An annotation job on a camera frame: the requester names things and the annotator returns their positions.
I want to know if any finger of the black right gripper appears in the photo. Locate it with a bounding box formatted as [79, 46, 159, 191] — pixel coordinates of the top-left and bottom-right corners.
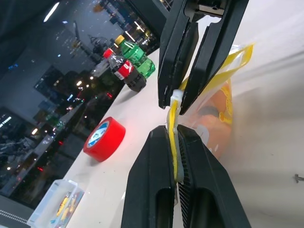
[179, 0, 249, 116]
[157, 0, 200, 110]

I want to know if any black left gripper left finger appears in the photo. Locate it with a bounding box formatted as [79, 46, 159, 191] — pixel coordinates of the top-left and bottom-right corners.
[120, 125, 176, 228]

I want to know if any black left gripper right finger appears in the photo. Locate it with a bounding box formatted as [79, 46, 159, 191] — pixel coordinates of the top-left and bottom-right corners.
[177, 124, 252, 228]

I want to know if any clear yellow-zip plastic bag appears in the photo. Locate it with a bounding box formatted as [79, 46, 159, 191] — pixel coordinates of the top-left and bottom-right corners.
[165, 42, 257, 205]

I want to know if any orange object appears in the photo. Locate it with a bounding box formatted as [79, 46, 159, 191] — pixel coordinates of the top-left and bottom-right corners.
[196, 80, 233, 158]

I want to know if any green soda bottle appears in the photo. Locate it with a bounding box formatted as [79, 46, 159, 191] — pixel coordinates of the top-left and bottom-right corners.
[114, 35, 156, 79]

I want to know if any red-label cola bottle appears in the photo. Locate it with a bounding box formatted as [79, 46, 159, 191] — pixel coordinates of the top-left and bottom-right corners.
[102, 48, 147, 92]

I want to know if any red tape roll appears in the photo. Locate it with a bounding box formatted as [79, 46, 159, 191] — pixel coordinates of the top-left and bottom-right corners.
[83, 116, 126, 163]

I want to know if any clear plastic box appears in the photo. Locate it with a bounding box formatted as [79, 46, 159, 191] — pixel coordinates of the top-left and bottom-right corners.
[26, 179, 85, 228]

